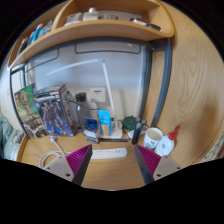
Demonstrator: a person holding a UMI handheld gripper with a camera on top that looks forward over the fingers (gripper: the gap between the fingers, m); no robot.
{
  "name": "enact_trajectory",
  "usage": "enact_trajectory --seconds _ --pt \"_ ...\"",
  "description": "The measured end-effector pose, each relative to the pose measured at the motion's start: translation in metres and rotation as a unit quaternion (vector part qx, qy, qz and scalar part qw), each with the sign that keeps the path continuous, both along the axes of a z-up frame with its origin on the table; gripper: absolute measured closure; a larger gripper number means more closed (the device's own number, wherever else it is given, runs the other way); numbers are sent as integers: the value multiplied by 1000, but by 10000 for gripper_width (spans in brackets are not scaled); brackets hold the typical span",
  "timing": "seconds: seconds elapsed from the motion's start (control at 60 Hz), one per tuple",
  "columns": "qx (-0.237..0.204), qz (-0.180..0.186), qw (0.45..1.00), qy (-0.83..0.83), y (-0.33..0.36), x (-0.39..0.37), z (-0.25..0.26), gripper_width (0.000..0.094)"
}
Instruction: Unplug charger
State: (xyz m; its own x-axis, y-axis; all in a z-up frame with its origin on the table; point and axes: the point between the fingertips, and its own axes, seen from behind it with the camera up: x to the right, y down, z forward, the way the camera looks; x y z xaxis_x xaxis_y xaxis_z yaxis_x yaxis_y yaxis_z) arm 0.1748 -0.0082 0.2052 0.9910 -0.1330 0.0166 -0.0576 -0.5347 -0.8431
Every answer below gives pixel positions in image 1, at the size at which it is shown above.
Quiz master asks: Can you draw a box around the white power cable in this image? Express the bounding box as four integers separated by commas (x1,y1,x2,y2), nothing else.
38,134,73,169

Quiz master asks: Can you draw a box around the white power strip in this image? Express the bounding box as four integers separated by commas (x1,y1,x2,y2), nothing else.
90,147,128,160

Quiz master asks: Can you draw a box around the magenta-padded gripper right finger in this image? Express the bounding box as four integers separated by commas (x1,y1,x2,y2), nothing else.
134,143,184,186

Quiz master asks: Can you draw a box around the robot model kit box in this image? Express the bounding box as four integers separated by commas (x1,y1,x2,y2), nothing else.
33,83,76,138

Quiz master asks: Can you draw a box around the teal blanket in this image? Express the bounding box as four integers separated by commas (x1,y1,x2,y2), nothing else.
0,114,26,161

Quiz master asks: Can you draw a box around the wooden shelf unit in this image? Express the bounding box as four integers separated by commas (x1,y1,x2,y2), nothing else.
7,0,175,71

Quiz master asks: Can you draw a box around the white wall socket panel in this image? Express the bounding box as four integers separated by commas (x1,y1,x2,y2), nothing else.
89,86,108,106

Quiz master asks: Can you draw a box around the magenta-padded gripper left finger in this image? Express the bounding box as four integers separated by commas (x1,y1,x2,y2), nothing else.
43,143,94,187

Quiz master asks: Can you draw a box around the white mug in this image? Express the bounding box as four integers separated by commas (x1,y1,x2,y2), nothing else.
143,127,164,150

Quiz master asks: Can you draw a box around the white desk lamp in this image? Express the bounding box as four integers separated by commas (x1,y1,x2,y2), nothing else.
45,58,124,139

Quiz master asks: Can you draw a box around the light blue card package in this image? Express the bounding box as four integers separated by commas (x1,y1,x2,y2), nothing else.
97,109,112,137

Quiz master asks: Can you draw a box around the white bottle with red cap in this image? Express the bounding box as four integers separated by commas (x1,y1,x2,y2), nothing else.
153,124,181,158

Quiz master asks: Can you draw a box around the green round tin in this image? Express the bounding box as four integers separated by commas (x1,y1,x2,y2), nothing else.
121,115,138,133

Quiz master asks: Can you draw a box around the green toy figure box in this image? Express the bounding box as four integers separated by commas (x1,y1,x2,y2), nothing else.
13,83,48,139

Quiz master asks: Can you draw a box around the black ruler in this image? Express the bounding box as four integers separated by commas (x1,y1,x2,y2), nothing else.
99,137,129,143

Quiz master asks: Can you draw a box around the grey metal desk frame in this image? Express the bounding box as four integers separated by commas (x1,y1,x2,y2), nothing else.
9,36,174,129

